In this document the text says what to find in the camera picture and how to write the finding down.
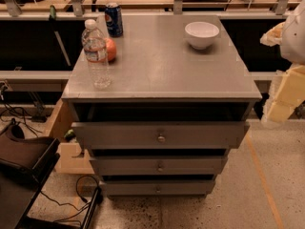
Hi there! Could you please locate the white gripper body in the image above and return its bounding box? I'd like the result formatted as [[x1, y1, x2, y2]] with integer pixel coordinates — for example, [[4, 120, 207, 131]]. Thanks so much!
[[280, 0, 305, 65]]

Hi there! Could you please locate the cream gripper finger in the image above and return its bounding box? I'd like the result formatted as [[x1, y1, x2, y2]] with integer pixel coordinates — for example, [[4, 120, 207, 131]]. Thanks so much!
[[260, 22, 284, 47], [261, 64, 305, 125]]

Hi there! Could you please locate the white ceramic bowl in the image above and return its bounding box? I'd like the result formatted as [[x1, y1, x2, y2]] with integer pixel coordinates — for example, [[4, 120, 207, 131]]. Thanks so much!
[[185, 22, 219, 50]]

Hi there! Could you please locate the clear plastic water bottle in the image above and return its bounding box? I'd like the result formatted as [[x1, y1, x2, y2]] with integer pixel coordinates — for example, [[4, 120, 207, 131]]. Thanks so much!
[[81, 19, 112, 89]]

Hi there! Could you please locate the grey drawer cabinet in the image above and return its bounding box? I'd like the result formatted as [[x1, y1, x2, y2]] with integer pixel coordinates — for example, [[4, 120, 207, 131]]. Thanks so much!
[[62, 15, 261, 183]]

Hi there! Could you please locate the orange fruit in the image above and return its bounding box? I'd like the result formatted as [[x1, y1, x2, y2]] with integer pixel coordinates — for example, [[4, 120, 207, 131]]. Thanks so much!
[[105, 38, 117, 61]]

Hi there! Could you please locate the blue pepsi can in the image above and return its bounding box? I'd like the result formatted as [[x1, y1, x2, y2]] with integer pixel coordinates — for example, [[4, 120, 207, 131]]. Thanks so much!
[[105, 2, 123, 37]]

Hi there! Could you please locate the top grey drawer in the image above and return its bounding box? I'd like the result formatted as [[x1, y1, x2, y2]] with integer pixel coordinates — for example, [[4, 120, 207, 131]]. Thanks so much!
[[71, 121, 250, 150]]

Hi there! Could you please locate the grey drawer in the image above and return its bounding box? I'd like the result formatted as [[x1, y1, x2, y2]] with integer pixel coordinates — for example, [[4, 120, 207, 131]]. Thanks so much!
[[101, 180, 215, 197], [71, 121, 250, 150], [90, 156, 228, 176]]

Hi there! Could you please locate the middle grey drawer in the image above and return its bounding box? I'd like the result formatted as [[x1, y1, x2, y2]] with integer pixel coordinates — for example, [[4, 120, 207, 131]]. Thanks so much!
[[90, 156, 228, 176]]

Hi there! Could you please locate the bottom grey drawer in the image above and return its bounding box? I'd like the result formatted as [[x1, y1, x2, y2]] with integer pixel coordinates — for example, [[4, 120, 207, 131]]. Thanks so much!
[[101, 180, 215, 197]]

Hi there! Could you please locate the wooden box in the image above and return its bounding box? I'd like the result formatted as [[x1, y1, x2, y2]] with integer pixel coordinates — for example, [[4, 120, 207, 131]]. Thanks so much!
[[44, 99, 93, 175]]

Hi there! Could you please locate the black cart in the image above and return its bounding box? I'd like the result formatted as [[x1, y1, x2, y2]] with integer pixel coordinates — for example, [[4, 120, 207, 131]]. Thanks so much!
[[0, 124, 101, 229]]

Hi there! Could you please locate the green handled screwdriver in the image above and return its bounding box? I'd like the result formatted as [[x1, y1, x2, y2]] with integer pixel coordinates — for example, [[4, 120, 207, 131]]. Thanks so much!
[[49, 5, 71, 67]]

